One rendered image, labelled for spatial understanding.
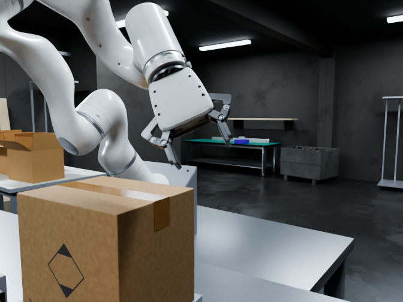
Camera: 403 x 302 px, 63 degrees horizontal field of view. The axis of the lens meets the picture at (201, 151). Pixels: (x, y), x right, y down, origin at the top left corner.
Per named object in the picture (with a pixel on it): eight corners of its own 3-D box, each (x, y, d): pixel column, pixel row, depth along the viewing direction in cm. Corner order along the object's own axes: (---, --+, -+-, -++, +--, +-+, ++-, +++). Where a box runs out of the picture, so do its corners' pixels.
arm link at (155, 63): (192, 69, 66) (197, 81, 65) (151, 87, 66) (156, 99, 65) (183, 42, 58) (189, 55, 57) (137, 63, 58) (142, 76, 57)
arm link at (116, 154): (99, 172, 113) (53, 120, 99) (129, 135, 123) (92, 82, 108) (122, 177, 107) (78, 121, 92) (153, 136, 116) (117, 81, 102)
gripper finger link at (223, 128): (229, 109, 59) (244, 141, 56) (212, 117, 59) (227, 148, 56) (227, 100, 56) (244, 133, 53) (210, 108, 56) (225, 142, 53)
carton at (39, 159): (-10, 180, 258) (-13, 132, 254) (50, 171, 301) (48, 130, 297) (20, 186, 236) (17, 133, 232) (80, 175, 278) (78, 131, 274)
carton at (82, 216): (23, 311, 74) (15, 192, 71) (105, 269, 94) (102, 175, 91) (121, 364, 58) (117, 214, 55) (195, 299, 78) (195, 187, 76)
